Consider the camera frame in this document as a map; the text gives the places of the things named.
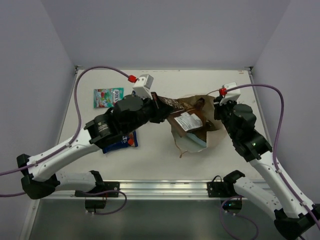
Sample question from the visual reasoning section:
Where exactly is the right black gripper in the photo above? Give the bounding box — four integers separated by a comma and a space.
214, 96, 239, 141

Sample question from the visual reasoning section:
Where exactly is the dark brown snack bag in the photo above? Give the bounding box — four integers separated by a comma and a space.
151, 91, 208, 138

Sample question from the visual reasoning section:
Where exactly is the blue Burts crisps bag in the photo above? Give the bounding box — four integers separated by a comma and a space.
102, 131, 139, 154

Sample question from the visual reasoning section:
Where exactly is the teal Fox's candy bag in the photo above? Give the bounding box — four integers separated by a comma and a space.
93, 87, 124, 108

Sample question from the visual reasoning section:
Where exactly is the olive brown snack bag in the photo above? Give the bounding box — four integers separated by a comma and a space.
173, 95, 212, 132

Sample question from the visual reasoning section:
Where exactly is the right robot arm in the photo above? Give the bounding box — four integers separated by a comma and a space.
213, 100, 320, 240

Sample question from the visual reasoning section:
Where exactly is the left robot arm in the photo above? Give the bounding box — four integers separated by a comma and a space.
16, 95, 174, 200

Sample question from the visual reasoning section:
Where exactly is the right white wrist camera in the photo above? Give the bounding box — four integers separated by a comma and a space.
218, 82, 241, 105

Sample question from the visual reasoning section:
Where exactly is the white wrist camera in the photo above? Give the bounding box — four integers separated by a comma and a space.
218, 82, 241, 105
133, 74, 154, 99

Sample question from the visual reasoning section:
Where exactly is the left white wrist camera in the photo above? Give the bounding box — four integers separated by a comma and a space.
133, 74, 154, 99

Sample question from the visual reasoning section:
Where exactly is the right black base bracket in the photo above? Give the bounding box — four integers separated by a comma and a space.
206, 175, 243, 214

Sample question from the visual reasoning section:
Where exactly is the black base bracket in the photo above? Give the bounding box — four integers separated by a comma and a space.
206, 175, 243, 214
74, 181, 120, 213

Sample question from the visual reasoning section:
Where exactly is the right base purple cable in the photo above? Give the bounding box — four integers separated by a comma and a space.
219, 195, 259, 240

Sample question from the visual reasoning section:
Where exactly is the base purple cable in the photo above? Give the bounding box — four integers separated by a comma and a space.
219, 195, 259, 240
87, 189, 128, 216

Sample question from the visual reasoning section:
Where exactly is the aluminium mounting rail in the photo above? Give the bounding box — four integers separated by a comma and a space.
54, 179, 270, 201

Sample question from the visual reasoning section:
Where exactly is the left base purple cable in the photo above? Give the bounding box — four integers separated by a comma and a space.
87, 189, 128, 216

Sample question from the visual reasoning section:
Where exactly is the left black base bracket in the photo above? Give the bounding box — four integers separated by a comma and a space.
74, 181, 120, 213

